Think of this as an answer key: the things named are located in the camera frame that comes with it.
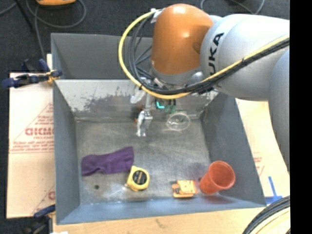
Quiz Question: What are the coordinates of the small orange and white box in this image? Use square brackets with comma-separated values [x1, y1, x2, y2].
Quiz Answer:
[171, 179, 198, 199]

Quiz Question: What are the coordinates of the orange plastic cup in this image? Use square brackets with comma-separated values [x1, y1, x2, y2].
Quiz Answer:
[198, 160, 236, 195]

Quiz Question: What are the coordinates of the clear glass cup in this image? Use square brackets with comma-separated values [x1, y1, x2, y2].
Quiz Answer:
[166, 113, 191, 132]

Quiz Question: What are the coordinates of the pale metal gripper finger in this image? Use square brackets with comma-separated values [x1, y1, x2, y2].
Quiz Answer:
[142, 110, 154, 137]
[136, 110, 145, 137]

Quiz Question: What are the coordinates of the grey metal bin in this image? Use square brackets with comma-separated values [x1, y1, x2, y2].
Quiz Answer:
[50, 32, 267, 225]

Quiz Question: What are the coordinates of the purple cloth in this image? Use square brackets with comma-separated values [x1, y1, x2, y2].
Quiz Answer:
[81, 146, 135, 177]

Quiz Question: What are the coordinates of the yellow tape measure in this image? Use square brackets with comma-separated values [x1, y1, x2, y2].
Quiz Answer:
[124, 165, 150, 192]

